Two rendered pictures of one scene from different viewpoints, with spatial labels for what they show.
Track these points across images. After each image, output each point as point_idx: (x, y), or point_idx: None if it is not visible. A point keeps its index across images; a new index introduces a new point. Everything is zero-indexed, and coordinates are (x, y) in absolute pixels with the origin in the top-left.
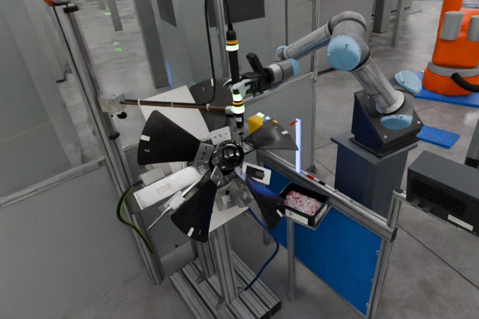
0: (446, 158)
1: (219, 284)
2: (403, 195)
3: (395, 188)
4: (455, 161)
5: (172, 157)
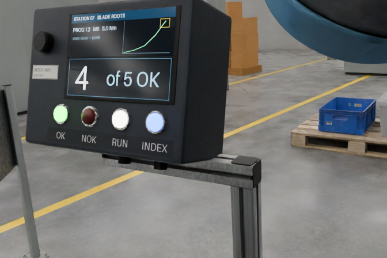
0: None
1: None
2: (228, 155)
3: (255, 164)
4: (121, 0)
5: None
